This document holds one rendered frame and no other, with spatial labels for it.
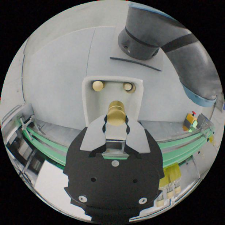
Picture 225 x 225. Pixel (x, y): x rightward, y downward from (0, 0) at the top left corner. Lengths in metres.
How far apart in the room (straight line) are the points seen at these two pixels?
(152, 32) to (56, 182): 0.69
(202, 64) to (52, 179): 0.71
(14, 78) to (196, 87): 3.74
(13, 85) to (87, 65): 3.41
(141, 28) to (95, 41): 0.21
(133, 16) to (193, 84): 0.16
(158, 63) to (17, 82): 3.70
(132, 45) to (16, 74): 3.65
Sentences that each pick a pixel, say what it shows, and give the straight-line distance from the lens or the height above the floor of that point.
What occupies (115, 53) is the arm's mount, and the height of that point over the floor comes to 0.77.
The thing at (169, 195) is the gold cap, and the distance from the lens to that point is 0.43.
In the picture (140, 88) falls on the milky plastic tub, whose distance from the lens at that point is 0.20.
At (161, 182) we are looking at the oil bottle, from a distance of 0.38.
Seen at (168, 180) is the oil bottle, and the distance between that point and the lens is 0.40.
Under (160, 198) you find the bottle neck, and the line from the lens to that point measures 0.40.
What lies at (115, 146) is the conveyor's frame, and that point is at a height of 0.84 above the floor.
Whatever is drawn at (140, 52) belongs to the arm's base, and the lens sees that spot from 0.24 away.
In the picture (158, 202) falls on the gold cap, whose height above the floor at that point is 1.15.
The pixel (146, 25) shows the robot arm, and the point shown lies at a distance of 0.16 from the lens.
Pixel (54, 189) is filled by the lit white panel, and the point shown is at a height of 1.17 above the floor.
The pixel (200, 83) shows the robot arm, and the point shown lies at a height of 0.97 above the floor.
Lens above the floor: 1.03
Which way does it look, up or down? 62 degrees down
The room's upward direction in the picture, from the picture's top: 173 degrees counter-clockwise
